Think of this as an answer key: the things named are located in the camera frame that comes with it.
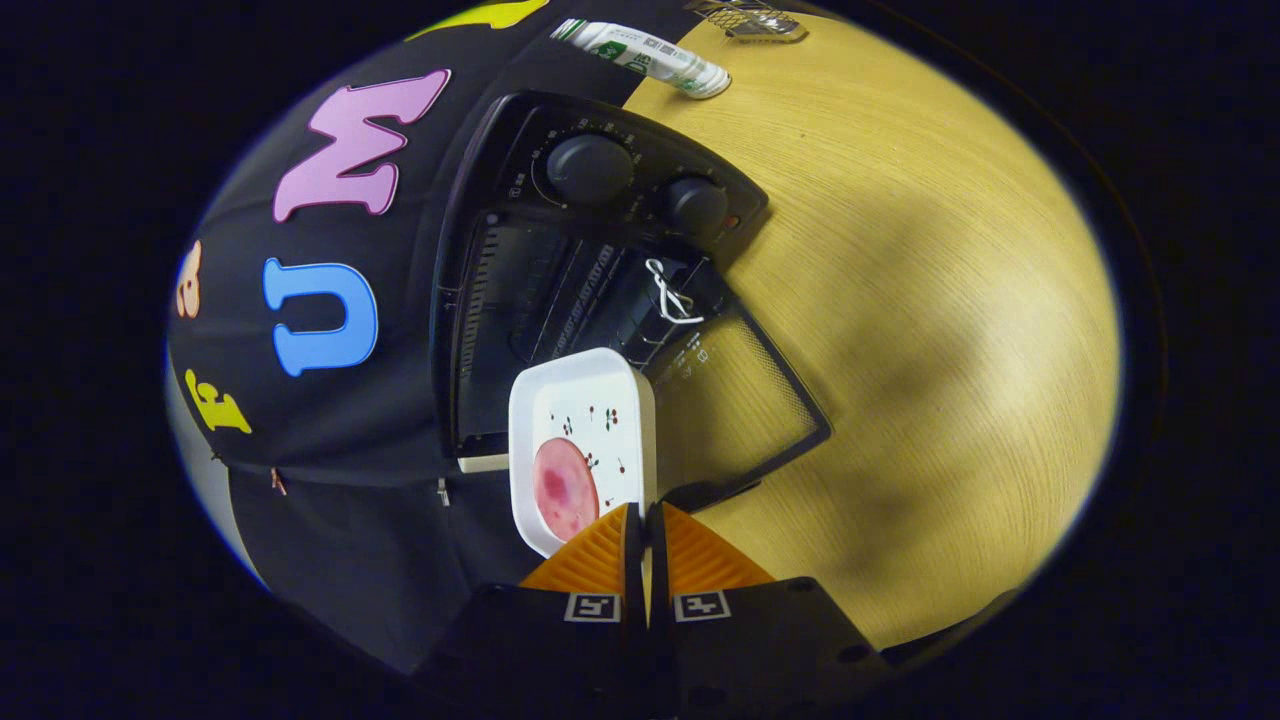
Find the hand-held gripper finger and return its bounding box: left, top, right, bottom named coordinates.
left=650, top=502, right=896, bottom=709
left=415, top=503, right=656, bottom=706

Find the pink ham slice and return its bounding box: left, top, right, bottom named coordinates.
left=531, top=437, right=601, bottom=543

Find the white square plate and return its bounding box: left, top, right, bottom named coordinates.
left=508, top=347, right=658, bottom=559

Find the black toaster oven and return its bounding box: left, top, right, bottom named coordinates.
left=430, top=90, right=833, bottom=511

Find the black backdrop cloth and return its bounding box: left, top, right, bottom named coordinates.
left=165, top=0, right=641, bottom=676

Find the white bottle green label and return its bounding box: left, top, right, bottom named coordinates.
left=550, top=18, right=733, bottom=101

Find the metal wire utensil holder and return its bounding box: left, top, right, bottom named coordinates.
left=690, top=0, right=809, bottom=44

